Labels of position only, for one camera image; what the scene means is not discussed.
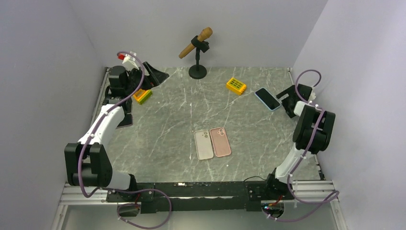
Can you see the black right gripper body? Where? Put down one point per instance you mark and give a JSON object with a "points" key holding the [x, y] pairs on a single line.
{"points": [[290, 92]]}

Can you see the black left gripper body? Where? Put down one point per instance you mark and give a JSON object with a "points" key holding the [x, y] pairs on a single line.
{"points": [[134, 81]]}

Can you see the phone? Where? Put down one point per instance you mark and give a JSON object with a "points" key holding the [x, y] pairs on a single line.
{"points": [[268, 99], [220, 142]]}

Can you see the beige phone case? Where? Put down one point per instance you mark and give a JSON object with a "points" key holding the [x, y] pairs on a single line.
{"points": [[203, 145]]}

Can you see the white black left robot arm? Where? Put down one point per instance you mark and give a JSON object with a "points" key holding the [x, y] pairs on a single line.
{"points": [[87, 162]]}

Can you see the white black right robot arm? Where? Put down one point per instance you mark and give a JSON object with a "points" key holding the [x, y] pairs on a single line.
{"points": [[312, 134]]}

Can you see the orange green toy block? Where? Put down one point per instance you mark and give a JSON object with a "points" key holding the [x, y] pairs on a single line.
{"points": [[142, 95]]}

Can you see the black microphone stand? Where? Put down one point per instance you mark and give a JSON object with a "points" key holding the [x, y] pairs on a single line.
{"points": [[197, 71]]}

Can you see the yellow toy brick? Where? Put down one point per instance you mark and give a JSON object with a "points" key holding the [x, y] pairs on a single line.
{"points": [[236, 86]]}

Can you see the wooden microphone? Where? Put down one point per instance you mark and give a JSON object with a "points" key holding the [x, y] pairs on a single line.
{"points": [[198, 42]]}

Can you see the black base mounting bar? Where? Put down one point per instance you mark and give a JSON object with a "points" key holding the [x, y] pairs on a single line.
{"points": [[202, 196]]}

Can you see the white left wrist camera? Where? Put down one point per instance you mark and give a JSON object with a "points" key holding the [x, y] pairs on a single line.
{"points": [[128, 61]]}

